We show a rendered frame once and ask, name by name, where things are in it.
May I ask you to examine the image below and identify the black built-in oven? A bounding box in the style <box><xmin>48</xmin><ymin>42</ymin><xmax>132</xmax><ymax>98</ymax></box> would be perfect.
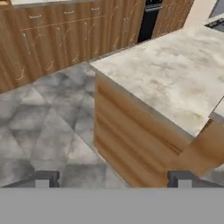
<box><xmin>136</xmin><ymin>0</ymin><xmax>164</xmax><ymax>44</ymax></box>

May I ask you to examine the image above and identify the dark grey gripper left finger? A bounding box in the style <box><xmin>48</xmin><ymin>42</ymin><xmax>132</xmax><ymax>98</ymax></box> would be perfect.
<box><xmin>1</xmin><ymin>170</ymin><xmax>61</xmax><ymax>188</ymax></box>

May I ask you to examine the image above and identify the wooden kitchen island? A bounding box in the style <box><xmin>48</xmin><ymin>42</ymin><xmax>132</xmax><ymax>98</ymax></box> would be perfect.
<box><xmin>92</xmin><ymin>69</ymin><xmax>224</xmax><ymax>188</ymax></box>

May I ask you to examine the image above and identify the long wooden cupboard run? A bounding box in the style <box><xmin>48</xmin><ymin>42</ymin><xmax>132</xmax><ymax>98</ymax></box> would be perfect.
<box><xmin>0</xmin><ymin>0</ymin><xmax>147</xmax><ymax>95</ymax></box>

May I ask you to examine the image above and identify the black hob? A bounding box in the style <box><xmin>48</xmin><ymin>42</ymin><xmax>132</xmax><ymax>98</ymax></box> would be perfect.
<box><xmin>205</xmin><ymin>17</ymin><xmax>224</xmax><ymax>29</ymax></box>

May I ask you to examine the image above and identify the narrow wooden cupboard run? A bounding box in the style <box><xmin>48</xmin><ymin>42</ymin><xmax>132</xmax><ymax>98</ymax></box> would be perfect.
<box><xmin>151</xmin><ymin>0</ymin><xmax>195</xmax><ymax>39</ymax></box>

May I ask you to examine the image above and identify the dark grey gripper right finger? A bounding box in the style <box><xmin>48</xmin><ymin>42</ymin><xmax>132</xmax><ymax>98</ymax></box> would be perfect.
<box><xmin>167</xmin><ymin>170</ymin><xmax>224</xmax><ymax>188</ymax></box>

